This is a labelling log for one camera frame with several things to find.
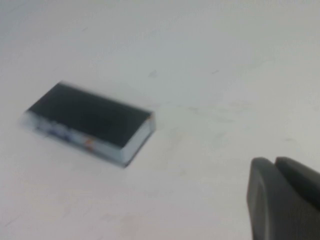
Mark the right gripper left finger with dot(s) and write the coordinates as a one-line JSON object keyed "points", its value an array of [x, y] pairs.
{"points": [[270, 205]]}

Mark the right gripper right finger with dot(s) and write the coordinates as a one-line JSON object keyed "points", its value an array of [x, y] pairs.
{"points": [[300, 175]]}

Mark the black printed glasses case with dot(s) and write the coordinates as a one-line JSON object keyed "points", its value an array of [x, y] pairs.
{"points": [[87, 112]]}

